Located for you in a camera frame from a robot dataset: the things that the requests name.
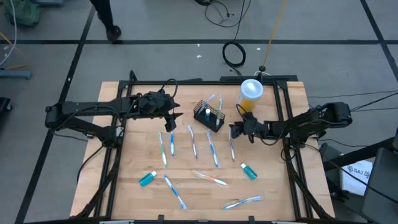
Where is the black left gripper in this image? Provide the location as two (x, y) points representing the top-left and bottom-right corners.
(136, 91), (184, 133)

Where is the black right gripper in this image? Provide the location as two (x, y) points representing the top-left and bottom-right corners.
(229, 112), (269, 141)

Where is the purple white toothbrush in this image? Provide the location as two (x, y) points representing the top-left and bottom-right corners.
(186, 124), (199, 160)
(228, 126), (236, 162)

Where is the orange white toothbrush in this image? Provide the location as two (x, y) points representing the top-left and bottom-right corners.
(191, 169), (229, 189)

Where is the light blue toothbrush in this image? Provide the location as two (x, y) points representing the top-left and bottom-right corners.
(221, 195), (262, 210)

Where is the person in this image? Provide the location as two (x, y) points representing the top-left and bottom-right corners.
(89, 0), (123, 44)

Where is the black diagonal beam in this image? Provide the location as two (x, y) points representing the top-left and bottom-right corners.
(322, 136), (398, 172)

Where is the white printed paper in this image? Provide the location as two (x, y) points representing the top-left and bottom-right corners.
(340, 159), (374, 197)

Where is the black chair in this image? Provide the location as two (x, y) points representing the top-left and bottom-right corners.
(361, 147), (398, 224)

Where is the grey floor bar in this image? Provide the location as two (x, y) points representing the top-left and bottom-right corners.
(0, 68), (32, 80)

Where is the black cart wheel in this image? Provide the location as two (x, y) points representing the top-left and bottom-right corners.
(0, 96), (13, 113)

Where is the green bag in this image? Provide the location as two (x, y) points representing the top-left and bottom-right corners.
(2, 0), (43, 28)

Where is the black wire basket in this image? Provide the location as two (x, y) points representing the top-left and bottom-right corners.
(193, 99), (226, 134)

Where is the coiled black floor cable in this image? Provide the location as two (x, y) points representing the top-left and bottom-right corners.
(221, 41), (247, 68)

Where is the yellow hanging cable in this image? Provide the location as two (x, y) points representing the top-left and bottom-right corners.
(262, 0), (289, 68)

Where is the loose black floor cable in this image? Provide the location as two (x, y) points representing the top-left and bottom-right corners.
(195, 0), (252, 43)

